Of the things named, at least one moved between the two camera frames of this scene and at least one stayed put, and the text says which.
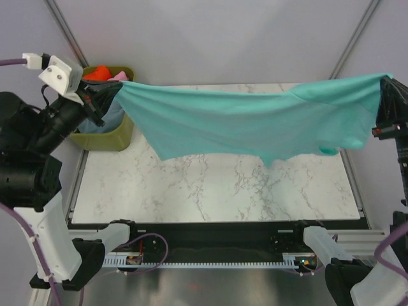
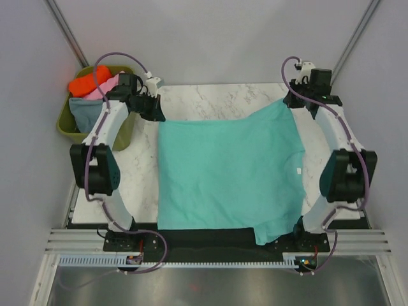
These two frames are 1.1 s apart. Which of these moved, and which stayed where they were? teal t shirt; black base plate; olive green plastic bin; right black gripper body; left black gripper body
Moved: right black gripper body; left black gripper body; teal t shirt
Stayed: black base plate; olive green plastic bin
